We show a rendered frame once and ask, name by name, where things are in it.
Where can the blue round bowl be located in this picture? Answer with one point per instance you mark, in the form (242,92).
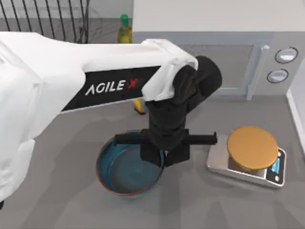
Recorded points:
(128,174)

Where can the yellow and red bottle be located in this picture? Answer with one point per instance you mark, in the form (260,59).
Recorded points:
(139,106)

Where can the silver kitchen scale orange plate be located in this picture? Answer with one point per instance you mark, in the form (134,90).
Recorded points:
(251,150)

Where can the microwave oven door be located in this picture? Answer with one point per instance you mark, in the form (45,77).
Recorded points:
(236,69)

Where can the green capped yellow bottle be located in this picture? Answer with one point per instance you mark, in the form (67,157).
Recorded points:
(124,33)

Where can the pale microwave oven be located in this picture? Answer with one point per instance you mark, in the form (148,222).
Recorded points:
(214,21)

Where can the white sink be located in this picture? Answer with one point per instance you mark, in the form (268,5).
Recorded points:
(296,112)

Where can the microwave oven knob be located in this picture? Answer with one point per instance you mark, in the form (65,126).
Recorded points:
(277,76)
(286,54)

